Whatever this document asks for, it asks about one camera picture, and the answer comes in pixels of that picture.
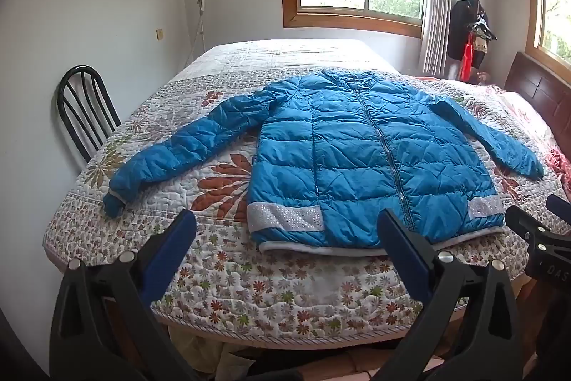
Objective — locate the red hanging garment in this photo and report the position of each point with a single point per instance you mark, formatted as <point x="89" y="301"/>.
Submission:
<point x="466" y="62"/>

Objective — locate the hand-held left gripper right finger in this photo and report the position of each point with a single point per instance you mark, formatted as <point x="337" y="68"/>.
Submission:
<point x="403" y="249"/>

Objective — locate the dark wooden headboard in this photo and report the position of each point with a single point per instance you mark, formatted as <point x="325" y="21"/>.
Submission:
<point x="533" y="88"/>

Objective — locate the yellow wall socket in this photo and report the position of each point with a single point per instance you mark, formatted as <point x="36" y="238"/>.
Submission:
<point x="159" y="34"/>

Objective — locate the red patterned cloth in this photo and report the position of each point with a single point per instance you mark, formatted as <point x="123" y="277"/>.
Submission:
<point x="560" y="166"/>

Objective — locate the bed with floral quilt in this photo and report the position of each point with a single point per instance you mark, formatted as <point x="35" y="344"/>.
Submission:
<point x="250" y="287"/>

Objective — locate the black clothes hangers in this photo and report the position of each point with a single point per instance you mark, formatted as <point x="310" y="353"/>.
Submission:
<point x="484" y="28"/>

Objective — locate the blue puffer jacket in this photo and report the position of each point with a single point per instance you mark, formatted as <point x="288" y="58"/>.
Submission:
<point x="357" y="149"/>

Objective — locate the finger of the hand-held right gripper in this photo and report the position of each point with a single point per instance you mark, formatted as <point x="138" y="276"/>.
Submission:
<point x="561" y="209"/>
<point x="531" y="231"/>

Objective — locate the black metal chair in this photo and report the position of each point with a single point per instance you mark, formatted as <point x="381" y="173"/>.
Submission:
<point x="78" y="104"/>

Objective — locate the black hanging garment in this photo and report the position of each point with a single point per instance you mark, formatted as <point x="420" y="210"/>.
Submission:
<point x="459" y="28"/>

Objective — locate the yellowish cloth under bed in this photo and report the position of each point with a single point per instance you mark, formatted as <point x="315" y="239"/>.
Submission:
<point x="200" y="347"/>

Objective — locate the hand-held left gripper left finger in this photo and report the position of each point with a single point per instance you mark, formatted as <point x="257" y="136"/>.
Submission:
<point x="171" y="249"/>

